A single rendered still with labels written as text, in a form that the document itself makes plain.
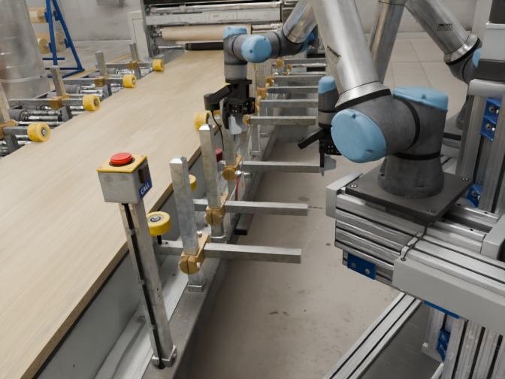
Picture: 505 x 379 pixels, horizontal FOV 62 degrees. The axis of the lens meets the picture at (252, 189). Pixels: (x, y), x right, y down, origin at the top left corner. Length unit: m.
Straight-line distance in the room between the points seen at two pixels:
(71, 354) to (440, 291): 0.83
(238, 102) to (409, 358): 1.12
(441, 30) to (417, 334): 1.12
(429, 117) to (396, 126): 0.10
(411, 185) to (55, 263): 0.88
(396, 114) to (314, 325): 1.41
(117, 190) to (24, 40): 4.56
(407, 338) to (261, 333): 0.67
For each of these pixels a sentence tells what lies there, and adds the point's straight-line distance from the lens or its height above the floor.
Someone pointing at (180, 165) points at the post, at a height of 1.10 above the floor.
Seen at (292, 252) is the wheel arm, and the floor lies 0.82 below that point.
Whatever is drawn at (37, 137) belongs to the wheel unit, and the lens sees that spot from 2.06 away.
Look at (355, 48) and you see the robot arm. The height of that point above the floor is 1.37.
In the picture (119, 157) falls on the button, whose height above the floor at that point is 1.23.
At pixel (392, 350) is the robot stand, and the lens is 1.79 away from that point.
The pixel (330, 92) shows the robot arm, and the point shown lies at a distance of 1.47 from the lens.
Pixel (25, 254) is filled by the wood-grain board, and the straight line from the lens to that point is 1.25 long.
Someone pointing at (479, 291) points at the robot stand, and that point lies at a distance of 0.94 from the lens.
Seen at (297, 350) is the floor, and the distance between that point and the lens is 2.03.
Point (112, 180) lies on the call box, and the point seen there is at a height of 1.20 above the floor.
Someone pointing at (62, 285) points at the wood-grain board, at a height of 0.90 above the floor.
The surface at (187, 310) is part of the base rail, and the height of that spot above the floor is 0.70.
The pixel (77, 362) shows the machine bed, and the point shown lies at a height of 0.72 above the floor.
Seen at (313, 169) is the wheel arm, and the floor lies 0.85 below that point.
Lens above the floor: 1.52
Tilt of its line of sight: 28 degrees down
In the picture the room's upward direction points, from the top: 4 degrees counter-clockwise
